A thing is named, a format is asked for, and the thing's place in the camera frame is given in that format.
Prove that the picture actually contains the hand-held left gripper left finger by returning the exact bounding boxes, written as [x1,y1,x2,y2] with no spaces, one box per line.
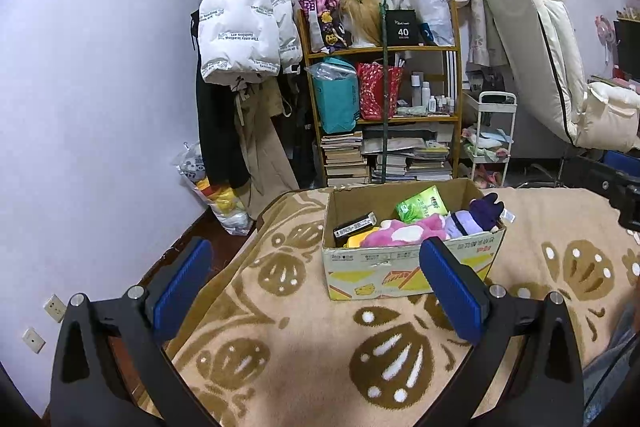
[50,237,216,427]

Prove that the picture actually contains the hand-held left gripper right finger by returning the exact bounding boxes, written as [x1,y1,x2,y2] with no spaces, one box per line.
[419,237,586,427]

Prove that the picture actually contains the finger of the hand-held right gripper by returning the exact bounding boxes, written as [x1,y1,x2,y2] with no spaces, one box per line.
[575,150,640,208]

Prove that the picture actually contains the printed cardboard box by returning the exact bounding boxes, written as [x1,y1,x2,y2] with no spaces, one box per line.
[321,178,508,302]

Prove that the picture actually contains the purple plush doll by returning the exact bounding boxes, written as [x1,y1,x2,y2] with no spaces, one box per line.
[442,192,516,240]

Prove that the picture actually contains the pink and white plush toy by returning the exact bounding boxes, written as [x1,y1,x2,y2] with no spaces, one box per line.
[361,213,448,249]

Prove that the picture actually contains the green snack packet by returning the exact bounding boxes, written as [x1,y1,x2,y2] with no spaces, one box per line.
[395,186,449,224]

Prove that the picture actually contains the black packet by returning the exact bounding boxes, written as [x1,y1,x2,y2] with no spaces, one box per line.
[333,212,377,239]

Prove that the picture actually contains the plastic bag of plush toys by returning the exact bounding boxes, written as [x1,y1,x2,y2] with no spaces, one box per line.
[172,142,256,237]

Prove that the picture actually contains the yellow plush toy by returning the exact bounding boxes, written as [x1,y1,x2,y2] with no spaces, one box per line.
[342,227,381,249]

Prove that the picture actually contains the white padded recliner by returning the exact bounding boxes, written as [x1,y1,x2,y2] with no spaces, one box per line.
[480,0,640,152]

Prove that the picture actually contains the white trolley cart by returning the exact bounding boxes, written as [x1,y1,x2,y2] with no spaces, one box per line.
[460,91,518,188]

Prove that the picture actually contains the beige patterned rug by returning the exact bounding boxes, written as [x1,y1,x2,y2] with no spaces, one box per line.
[135,187,640,427]

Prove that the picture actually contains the person's leg in jeans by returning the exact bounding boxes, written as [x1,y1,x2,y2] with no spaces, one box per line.
[582,287,640,413]

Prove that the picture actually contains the pile of books and magazines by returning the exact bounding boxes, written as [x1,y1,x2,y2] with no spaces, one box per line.
[361,127,453,182]

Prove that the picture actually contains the black hanging garment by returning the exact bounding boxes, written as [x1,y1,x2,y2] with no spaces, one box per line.
[190,7,251,190]

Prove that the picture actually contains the beige trousers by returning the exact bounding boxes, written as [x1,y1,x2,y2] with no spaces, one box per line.
[232,77,301,218]

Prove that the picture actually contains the stack of books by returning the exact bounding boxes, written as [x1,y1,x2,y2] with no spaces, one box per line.
[320,132,370,188]

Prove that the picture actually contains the row of cosmetic bottles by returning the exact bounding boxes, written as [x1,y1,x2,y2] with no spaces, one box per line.
[410,74,457,116]

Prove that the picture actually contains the black tote bag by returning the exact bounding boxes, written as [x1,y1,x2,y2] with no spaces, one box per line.
[280,72,321,188]

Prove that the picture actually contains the green pole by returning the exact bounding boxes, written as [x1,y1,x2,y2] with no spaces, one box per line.
[377,0,392,185]

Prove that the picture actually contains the red patterned bag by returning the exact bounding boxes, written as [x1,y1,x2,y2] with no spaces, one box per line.
[356,62,405,122]

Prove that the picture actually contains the teal bag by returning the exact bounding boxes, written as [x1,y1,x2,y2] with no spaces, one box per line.
[305,57,361,135]

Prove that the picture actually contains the clear plastic bag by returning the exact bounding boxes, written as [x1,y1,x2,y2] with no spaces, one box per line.
[412,0,456,48]

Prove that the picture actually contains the black box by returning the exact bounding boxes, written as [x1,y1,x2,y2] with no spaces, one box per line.
[387,9,420,48]

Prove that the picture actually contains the wooden shelf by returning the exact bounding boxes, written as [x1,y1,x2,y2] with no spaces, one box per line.
[296,0,463,188]

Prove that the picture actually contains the white puffer jacket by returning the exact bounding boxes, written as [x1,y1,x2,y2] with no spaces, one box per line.
[192,0,303,85]

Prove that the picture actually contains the blonde wig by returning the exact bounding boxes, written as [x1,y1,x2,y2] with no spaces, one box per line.
[340,0,386,48]

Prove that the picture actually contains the purple printed bag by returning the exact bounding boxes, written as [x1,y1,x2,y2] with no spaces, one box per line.
[297,0,346,54]

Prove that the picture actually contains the white wall socket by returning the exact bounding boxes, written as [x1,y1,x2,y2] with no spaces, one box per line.
[22,328,47,354]
[42,293,67,323]

